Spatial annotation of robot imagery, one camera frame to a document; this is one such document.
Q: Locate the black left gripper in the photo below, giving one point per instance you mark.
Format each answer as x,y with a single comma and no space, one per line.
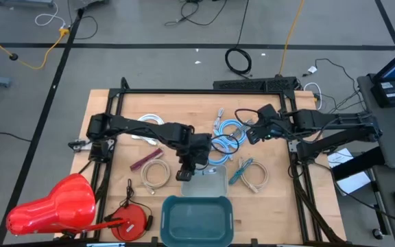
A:
199,149

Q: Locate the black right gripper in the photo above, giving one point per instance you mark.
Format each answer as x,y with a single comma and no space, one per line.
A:
273,127

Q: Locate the teal plastic bin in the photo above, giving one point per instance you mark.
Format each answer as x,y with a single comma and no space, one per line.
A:
197,223

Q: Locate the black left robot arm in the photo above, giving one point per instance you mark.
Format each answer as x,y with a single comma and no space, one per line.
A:
142,128

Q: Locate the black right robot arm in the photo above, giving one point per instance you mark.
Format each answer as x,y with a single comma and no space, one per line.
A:
338,120

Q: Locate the clear grey small tray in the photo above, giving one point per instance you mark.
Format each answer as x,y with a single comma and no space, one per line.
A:
207,187

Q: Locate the black perforated box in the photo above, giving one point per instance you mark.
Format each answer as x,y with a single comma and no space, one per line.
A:
252,84

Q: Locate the white power adapter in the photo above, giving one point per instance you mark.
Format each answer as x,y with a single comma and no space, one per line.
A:
312,69

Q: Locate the red round lamp base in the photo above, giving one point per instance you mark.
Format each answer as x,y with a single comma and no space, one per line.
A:
130,223

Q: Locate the white paper sheet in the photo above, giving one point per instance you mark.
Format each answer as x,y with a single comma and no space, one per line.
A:
341,158

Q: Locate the black desk support bar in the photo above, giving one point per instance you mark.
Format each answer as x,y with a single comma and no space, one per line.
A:
358,164

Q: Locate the black and silver clamp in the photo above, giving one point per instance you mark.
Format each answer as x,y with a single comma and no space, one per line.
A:
79,144

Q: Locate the red lamp shade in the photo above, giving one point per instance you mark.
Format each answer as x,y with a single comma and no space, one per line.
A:
57,206

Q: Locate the black box with labels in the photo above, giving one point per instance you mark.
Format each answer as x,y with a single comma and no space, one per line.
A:
391,94

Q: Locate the black caster wheel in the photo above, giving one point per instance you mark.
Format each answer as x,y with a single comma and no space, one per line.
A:
378,234

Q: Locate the black round floor plug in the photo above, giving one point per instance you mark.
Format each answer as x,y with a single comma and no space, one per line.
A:
13,56

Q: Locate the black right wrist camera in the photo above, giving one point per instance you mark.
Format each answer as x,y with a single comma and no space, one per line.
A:
253,136

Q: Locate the black aluminium table frame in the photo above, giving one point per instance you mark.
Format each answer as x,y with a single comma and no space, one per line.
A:
201,91

